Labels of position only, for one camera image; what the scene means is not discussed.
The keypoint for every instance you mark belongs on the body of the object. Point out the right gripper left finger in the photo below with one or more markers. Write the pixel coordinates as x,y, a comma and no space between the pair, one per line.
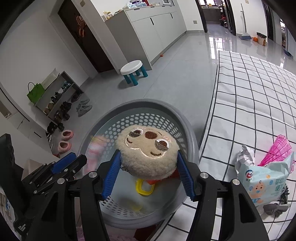
55,219

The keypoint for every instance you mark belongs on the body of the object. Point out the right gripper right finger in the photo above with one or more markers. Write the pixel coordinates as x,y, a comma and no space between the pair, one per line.
239,220

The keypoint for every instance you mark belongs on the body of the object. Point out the pink snack wrapper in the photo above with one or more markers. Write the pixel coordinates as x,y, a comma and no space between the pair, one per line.
94,152

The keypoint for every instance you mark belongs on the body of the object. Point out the baby wipes packet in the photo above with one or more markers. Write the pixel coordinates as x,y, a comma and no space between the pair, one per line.
265,184

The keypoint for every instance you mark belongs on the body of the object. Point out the yellow plastic ring lid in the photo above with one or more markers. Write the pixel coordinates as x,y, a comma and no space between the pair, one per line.
143,188

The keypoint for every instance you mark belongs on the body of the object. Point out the beige plush monkey face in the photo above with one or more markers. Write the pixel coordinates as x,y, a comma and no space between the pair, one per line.
148,153

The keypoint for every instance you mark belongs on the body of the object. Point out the small trash bin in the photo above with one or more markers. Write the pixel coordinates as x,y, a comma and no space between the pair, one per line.
261,39

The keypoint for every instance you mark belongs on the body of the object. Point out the dark grey cloth scrap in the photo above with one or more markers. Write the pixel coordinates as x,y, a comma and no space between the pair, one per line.
280,206

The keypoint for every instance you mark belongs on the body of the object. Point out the pink slipper near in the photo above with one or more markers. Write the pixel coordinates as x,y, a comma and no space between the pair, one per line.
64,146

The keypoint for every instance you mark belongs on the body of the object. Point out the pink slipper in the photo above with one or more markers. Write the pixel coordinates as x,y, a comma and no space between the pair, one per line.
64,146
67,135

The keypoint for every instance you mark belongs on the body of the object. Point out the pink slipper far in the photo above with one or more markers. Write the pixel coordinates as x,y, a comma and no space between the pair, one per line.
67,135

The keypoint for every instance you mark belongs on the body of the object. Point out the crumpled white paper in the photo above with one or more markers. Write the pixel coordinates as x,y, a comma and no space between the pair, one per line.
245,156

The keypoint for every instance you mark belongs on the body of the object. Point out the grey perforated laundry basket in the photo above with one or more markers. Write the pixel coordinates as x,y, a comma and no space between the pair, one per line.
125,208

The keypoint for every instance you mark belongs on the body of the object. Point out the grey sneakers pair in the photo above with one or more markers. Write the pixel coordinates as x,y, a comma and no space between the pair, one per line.
83,107

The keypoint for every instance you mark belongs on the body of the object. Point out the pink plastic fan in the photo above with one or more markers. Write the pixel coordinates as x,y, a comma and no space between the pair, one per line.
278,152

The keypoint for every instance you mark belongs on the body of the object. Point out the shoe rack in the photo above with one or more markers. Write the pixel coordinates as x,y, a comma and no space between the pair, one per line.
58,97

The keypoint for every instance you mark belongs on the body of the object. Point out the green handbag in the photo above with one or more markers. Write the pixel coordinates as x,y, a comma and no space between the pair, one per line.
35,92

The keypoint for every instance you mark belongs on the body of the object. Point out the white stool teal legs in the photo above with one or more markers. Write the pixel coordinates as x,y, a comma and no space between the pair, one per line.
128,70

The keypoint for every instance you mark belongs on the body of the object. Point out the grey sideboard cabinet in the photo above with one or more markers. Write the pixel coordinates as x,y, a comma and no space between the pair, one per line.
146,33

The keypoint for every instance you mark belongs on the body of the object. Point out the blue dustpan with broom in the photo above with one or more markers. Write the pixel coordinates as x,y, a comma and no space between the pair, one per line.
245,36

